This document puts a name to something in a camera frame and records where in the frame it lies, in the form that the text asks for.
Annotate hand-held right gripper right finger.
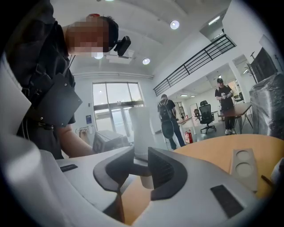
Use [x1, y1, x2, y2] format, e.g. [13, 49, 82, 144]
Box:
[134, 146, 260, 227]

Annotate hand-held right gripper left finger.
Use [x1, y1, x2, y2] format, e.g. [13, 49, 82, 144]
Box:
[55, 146, 135, 224]

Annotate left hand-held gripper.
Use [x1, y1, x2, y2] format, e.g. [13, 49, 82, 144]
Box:
[91, 130, 134, 154]

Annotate person's left forearm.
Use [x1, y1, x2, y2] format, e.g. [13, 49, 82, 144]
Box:
[56, 124, 96, 159]

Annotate glass entrance doors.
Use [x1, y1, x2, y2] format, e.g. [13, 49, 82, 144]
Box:
[92, 82, 145, 133]

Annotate grey box with round recesses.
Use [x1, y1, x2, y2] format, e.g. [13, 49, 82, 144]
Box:
[229, 148, 258, 192]

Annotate grey chest-mounted box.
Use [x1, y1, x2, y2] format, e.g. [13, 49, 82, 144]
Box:
[31, 73, 83, 128]

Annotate black pen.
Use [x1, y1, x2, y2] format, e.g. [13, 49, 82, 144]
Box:
[260, 174, 274, 187]

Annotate white-legged desk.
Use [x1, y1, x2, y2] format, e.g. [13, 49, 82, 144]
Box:
[176, 115, 196, 136]

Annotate black office chair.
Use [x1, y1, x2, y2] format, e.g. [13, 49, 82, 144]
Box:
[198, 100, 217, 134]

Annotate white ceiling air conditioner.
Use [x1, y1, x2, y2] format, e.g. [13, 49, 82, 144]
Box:
[106, 50, 135, 64]

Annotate wooden table with hairpin legs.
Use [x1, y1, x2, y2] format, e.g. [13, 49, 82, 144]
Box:
[221, 102, 254, 135]

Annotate person's head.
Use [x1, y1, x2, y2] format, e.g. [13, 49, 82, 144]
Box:
[62, 14, 119, 56]

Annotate plastic-wrapped black bundle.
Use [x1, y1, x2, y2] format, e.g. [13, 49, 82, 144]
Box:
[248, 73, 284, 141]

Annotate black mezzanine railing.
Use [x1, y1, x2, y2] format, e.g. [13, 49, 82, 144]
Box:
[153, 33, 237, 97]

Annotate person's black-shirted torso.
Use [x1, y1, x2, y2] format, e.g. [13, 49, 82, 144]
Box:
[4, 0, 77, 160]

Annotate dark coat rack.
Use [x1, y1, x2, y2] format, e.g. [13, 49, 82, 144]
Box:
[242, 63, 258, 83]

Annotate black monitor on stand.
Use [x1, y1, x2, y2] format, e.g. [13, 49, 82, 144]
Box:
[252, 47, 279, 83]

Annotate black head camera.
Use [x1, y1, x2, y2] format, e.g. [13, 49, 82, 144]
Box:
[113, 35, 131, 57]

